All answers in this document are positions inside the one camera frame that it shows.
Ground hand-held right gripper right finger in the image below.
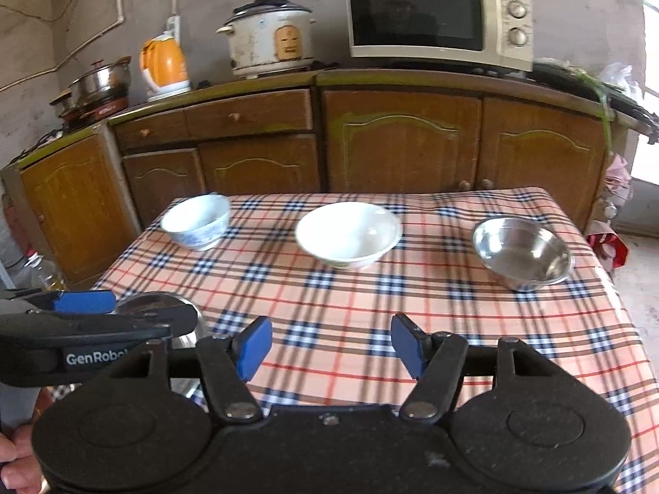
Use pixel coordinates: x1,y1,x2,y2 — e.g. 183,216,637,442
390,313,554,420

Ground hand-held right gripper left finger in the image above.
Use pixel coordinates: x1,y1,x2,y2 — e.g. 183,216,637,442
103,315,273,420

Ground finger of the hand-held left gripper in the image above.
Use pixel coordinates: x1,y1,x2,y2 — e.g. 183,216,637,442
0,289,117,317
31,303,199,343

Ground small shiny steel plate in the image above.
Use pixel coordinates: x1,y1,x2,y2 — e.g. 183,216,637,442
112,291,208,397

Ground white bowl blue floral print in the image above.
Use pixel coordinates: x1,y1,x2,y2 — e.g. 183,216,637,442
161,194,231,252

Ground white bowl green print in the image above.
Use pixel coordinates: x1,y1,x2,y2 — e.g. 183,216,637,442
295,202,403,270

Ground small steel bowl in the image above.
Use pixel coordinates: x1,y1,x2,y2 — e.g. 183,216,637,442
472,216,575,291

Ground person's left hand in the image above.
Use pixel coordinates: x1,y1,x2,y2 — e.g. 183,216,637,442
0,424,44,494

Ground yellow oil bottle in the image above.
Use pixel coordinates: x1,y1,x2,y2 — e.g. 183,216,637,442
21,249,65,294

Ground plaid tablecloth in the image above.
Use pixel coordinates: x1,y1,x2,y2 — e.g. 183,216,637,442
90,188,659,494

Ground red induction cooker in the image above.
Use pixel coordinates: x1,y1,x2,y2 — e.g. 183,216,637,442
56,93,129,121

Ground wooden kitchen cabinet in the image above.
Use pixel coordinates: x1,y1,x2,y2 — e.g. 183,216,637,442
0,69,631,289

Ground steel cooking pot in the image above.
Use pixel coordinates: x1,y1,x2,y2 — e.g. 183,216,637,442
67,56,133,106

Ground red bag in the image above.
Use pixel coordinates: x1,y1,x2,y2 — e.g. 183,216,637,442
587,231,630,271

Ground orange electric kettle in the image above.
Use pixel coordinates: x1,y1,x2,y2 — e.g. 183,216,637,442
139,31,191,103

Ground pink hanging cloth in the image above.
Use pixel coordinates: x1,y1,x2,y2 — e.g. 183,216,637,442
600,153,634,201

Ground white rice cooker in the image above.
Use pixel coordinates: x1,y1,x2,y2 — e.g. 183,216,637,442
216,2,316,79

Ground green onion stalk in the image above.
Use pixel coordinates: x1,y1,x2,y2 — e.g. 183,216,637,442
577,69,616,158

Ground glass pane window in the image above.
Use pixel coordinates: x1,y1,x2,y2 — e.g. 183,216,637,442
631,0,659,186

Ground cream microwave oven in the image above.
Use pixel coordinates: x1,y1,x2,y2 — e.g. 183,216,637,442
344,0,535,72

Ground white plastic bag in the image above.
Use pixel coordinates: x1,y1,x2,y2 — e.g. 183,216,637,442
600,62,644,101

